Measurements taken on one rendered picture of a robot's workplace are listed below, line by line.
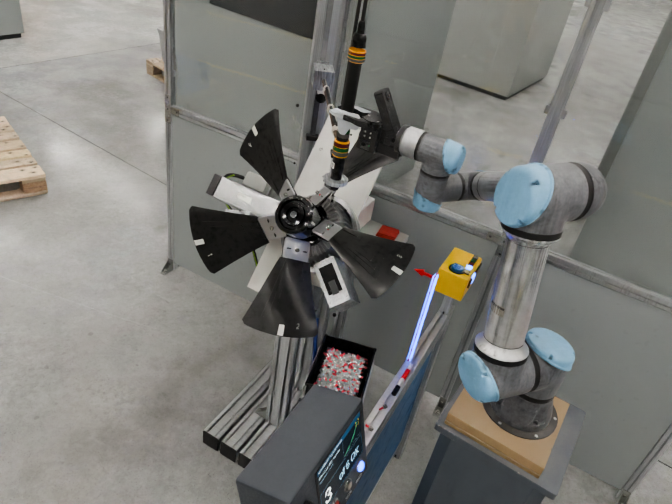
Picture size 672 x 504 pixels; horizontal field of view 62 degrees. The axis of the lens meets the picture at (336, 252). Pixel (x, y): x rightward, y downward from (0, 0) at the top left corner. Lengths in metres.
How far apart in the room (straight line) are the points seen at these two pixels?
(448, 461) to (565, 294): 1.02
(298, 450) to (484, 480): 0.63
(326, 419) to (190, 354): 1.88
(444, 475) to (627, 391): 1.16
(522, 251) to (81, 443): 2.00
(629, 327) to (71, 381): 2.35
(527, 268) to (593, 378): 1.42
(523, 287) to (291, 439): 0.54
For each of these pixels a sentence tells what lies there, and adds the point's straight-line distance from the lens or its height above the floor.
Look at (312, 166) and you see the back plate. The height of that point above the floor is 1.20.
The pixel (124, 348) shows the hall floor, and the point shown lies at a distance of 2.96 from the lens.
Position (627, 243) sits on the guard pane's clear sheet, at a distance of 2.22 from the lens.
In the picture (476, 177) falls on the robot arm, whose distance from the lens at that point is 1.47.
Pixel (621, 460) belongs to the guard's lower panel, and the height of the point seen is 0.21.
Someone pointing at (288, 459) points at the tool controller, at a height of 1.24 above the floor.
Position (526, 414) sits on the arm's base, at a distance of 1.45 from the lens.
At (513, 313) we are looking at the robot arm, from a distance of 1.20.
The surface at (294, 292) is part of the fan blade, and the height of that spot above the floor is 1.02.
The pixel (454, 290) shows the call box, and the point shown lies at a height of 1.02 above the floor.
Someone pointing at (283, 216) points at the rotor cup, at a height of 1.21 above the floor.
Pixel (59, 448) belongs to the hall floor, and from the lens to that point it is 2.63.
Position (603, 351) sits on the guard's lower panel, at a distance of 2.45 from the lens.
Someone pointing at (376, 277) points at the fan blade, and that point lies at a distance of 1.58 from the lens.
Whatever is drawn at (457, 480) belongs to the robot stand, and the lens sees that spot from 1.58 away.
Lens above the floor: 2.08
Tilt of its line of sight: 34 degrees down
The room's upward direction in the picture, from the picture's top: 11 degrees clockwise
